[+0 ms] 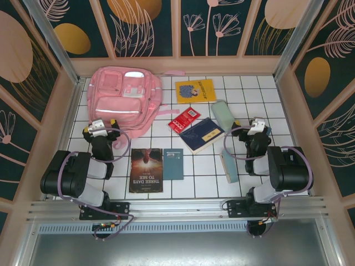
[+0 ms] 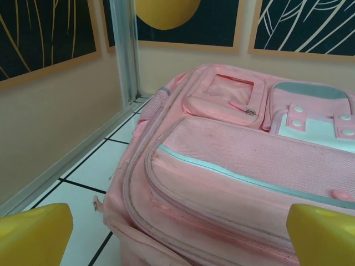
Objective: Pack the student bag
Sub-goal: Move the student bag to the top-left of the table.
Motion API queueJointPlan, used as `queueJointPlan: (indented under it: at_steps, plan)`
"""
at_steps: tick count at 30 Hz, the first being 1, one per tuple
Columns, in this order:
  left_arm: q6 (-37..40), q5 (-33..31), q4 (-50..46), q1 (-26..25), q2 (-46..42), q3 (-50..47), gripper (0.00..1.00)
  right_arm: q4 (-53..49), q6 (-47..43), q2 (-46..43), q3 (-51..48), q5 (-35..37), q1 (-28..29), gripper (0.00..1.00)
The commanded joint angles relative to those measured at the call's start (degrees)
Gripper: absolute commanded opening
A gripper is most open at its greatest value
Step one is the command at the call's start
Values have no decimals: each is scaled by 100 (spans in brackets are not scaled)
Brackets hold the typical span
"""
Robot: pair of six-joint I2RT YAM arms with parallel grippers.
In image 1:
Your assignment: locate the mint green pencil case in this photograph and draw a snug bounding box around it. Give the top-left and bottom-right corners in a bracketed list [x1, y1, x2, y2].
[210, 99, 236, 132]

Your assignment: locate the pink backpack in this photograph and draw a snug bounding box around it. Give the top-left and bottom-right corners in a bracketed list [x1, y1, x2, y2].
[86, 65, 186, 150]

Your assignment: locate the light teal thick book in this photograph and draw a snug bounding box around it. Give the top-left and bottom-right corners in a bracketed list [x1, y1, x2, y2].
[219, 151, 239, 184]

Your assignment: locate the navy blue book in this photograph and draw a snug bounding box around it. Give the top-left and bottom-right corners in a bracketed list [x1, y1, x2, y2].
[179, 117, 225, 155]

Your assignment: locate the dark Three Days book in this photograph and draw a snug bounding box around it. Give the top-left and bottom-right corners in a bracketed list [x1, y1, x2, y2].
[129, 147, 164, 194]

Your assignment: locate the red packet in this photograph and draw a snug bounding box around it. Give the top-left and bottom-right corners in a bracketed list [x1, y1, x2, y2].
[167, 106, 202, 136]

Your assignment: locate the yellow cartoon book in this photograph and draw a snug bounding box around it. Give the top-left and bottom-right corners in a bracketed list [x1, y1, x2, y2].
[175, 78, 217, 105]

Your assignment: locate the thin teal notebook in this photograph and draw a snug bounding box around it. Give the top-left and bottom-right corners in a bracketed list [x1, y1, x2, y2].
[163, 148, 184, 181]

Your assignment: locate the grey metal sheet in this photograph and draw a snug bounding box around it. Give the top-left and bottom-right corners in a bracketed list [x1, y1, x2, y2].
[16, 232, 342, 266]

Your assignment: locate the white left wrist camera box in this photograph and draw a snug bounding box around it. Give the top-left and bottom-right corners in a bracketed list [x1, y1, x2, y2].
[88, 119, 110, 138]

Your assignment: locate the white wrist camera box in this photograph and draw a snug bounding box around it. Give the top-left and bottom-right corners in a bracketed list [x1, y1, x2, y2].
[246, 117, 267, 136]
[88, 119, 110, 138]

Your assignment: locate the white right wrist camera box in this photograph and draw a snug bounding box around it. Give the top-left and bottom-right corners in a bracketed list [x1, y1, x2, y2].
[246, 117, 267, 136]

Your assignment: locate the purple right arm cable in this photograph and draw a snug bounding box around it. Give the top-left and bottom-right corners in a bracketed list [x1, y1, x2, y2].
[223, 124, 316, 239]

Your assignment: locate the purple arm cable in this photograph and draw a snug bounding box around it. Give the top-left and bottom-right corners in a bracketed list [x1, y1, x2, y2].
[57, 126, 136, 242]
[223, 124, 316, 239]

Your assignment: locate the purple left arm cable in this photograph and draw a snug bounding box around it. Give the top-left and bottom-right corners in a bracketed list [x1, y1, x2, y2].
[57, 126, 136, 242]

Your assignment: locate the aluminium side rail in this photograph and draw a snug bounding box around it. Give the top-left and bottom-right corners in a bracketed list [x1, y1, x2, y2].
[41, 77, 87, 200]
[274, 77, 316, 196]

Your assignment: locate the aluminium frame post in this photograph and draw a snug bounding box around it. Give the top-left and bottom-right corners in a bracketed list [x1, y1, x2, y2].
[273, 0, 333, 81]
[22, 0, 85, 85]

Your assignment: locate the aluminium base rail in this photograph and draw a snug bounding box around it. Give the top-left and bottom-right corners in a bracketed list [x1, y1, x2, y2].
[26, 196, 332, 222]

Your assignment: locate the grey slotted cable duct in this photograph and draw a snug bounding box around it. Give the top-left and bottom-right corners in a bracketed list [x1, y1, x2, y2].
[37, 221, 325, 234]

